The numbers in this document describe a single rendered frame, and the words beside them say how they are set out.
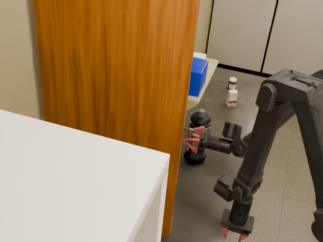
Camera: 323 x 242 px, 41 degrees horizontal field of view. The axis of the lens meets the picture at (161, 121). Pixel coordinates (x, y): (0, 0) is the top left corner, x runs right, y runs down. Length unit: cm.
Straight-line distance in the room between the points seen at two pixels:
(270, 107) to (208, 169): 97
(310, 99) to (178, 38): 40
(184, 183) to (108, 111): 64
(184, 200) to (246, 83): 110
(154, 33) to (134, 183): 88
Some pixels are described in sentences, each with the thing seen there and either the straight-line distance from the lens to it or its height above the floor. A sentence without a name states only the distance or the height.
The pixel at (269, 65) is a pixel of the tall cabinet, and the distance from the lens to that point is 474.
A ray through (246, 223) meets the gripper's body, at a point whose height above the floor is 119.
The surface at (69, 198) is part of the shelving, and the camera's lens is 38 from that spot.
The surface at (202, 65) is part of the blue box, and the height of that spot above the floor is 160.
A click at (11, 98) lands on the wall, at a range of 142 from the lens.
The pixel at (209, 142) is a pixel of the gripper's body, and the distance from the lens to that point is 178.
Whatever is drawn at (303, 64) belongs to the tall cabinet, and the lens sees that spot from 471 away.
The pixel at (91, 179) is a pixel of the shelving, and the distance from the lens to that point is 39.
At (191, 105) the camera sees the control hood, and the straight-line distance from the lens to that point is 140.
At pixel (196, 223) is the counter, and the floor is 94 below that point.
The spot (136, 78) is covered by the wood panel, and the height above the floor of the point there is 159.
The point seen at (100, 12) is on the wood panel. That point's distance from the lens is 128.
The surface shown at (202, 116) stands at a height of 119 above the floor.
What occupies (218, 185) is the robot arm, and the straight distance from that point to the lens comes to 142.
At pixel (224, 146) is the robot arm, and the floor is 118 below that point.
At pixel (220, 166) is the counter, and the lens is 204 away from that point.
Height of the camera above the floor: 225
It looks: 35 degrees down
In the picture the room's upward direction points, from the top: 5 degrees clockwise
